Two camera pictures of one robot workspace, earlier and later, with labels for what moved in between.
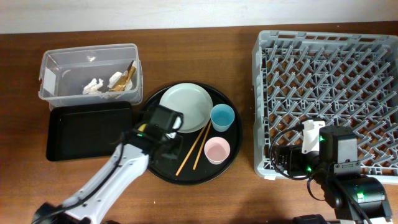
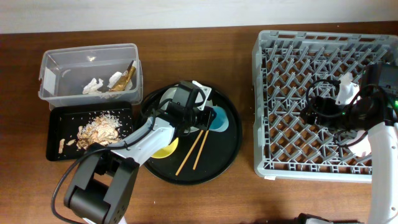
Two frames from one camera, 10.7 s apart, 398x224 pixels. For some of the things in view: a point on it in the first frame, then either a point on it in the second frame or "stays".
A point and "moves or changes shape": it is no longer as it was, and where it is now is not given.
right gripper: (295, 152) to (326, 103)
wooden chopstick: (191, 151) stays
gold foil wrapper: (120, 84) stays
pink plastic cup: (216, 150) to (363, 148)
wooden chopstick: (200, 151) stays
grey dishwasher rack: (348, 80) stays
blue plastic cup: (222, 117) moves or changes shape
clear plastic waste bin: (91, 74) stays
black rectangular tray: (87, 130) stays
